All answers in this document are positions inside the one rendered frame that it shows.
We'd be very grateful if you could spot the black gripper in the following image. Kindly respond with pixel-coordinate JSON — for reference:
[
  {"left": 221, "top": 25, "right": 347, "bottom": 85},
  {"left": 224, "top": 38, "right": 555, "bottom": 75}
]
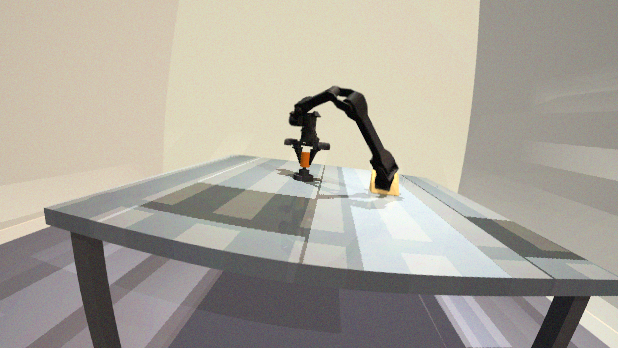
[{"left": 284, "top": 127, "right": 330, "bottom": 165}]

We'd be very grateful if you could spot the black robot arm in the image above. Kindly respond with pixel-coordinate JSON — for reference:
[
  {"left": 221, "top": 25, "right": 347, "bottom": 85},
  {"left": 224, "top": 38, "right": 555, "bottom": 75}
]
[{"left": 288, "top": 85, "right": 399, "bottom": 191}]

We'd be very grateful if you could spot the orange cylinder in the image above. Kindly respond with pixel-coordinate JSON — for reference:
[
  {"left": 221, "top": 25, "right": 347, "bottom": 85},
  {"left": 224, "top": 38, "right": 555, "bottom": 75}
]
[{"left": 300, "top": 152, "right": 310, "bottom": 167}]

